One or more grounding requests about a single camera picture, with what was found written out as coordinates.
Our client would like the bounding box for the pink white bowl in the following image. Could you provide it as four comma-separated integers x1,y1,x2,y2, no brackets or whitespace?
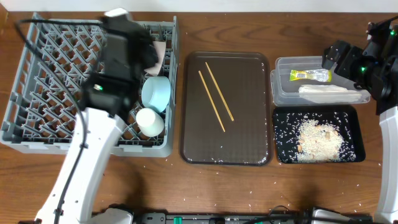
144,41,166,76

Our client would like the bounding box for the light blue bowl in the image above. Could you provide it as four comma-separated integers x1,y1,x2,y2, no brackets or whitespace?
141,77,171,113

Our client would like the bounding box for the green snack wrapper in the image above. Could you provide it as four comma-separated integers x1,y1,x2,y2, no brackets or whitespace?
289,68,332,82

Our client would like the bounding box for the white paper napkin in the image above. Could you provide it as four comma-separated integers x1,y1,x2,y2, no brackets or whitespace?
298,85,362,104

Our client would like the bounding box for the white plastic cup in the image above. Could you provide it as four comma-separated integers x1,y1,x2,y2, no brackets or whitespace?
136,108,165,137

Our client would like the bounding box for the wooden chopstick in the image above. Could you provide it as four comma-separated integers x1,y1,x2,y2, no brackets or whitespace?
205,62,234,121
198,71,226,133

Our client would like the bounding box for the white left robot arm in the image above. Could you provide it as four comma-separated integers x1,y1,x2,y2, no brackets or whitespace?
33,8,159,223

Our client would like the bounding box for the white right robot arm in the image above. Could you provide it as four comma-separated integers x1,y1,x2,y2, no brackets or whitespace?
322,16,397,223

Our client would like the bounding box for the clear plastic waste bin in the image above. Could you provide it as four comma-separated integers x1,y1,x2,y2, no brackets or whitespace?
271,56,371,106

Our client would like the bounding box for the black waste tray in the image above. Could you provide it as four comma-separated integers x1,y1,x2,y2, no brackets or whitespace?
272,105,366,162

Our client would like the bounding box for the spilled rice pile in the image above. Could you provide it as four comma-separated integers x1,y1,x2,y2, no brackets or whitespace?
274,112,356,164

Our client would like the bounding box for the grey plastic dish rack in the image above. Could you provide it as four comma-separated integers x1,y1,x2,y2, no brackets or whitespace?
1,16,179,157

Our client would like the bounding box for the dark brown serving tray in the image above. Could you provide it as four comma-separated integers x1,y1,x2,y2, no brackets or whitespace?
180,52,274,166

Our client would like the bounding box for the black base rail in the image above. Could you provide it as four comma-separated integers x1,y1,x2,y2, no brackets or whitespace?
132,207,374,224

